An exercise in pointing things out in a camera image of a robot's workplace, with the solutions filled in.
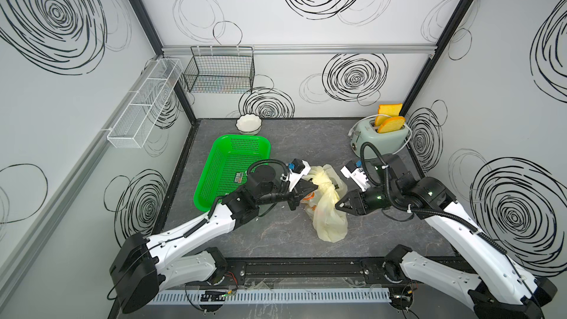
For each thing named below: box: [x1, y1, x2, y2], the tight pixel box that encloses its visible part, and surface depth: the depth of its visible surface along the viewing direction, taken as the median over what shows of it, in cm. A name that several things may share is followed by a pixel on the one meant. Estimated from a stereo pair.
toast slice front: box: [378, 115, 407, 134], surface depth 93 cm
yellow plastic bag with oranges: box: [300, 163, 348, 243], surface depth 68 cm
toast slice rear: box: [375, 102, 404, 127], surface depth 98 cm
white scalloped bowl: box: [235, 112, 263, 136], surface depth 117 cm
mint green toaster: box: [349, 119, 410, 160], surface depth 98 cm
